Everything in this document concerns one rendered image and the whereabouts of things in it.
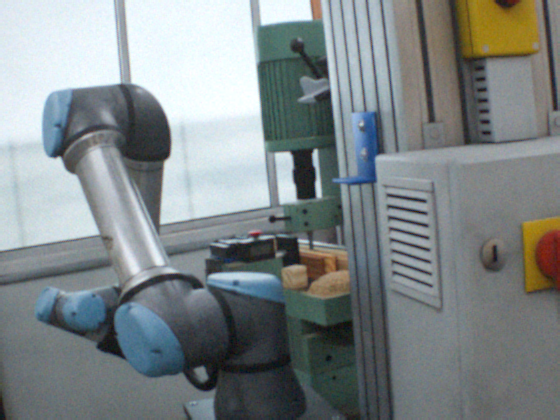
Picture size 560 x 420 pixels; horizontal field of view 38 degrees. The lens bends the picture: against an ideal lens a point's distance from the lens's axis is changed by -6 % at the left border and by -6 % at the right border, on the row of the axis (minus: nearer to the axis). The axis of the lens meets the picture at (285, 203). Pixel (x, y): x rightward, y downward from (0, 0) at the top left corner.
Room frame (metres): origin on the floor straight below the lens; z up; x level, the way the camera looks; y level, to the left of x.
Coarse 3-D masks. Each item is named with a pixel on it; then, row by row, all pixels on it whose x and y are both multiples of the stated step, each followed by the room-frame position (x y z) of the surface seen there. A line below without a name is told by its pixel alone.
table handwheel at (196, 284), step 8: (184, 272) 1.89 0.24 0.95; (192, 280) 1.85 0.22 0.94; (200, 288) 1.83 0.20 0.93; (208, 368) 1.84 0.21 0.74; (216, 368) 1.79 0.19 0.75; (192, 376) 1.92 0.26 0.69; (208, 376) 1.83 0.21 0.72; (216, 376) 1.80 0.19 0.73; (192, 384) 1.91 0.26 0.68; (200, 384) 1.87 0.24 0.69; (208, 384) 1.83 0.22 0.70; (216, 384) 1.82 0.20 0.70
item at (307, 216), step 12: (288, 204) 2.05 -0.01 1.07; (300, 204) 2.02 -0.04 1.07; (312, 204) 2.04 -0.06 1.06; (324, 204) 2.05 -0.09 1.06; (336, 204) 2.07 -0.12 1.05; (300, 216) 2.02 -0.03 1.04; (312, 216) 2.03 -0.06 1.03; (324, 216) 2.05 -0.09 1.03; (336, 216) 2.07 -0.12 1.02; (288, 228) 2.06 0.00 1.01; (300, 228) 2.02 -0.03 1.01; (312, 228) 2.03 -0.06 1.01; (324, 228) 2.05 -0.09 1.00
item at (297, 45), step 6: (294, 42) 1.90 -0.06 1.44; (300, 42) 1.90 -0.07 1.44; (294, 48) 1.90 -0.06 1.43; (300, 48) 1.90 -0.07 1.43; (300, 54) 1.92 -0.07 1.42; (306, 54) 1.92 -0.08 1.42; (306, 60) 1.92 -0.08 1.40; (312, 66) 1.92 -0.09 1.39; (312, 72) 1.93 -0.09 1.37; (318, 72) 1.93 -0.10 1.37; (318, 78) 1.93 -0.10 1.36
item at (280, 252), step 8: (280, 240) 2.04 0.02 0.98; (288, 240) 2.01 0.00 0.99; (296, 240) 1.99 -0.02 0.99; (280, 248) 2.05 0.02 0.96; (288, 248) 2.01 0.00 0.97; (296, 248) 1.99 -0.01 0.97; (280, 256) 2.01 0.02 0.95; (288, 256) 2.01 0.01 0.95; (296, 256) 1.99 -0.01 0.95; (288, 264) 2.02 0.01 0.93; (296, 264) 1.99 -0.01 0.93
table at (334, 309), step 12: (288, 288) 1.86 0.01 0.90; (300, 288) 1.85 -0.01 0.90; (288, 300) 1.85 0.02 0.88; (300, 300) 1.81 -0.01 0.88; (312, 300) 1.76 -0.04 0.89; (324, 300) 1.72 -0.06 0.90; (336, 300) 1.74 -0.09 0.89; (348, 300) 1.75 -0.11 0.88; (288, 312) 1.86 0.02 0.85; (300, 312) 1.81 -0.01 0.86; (312, 312) 1.77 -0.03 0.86; (324, 312) 1.72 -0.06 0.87; (336, 312) 1.74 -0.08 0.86; (348, 312) 1.75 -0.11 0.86; (324, 324) 1.73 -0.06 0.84
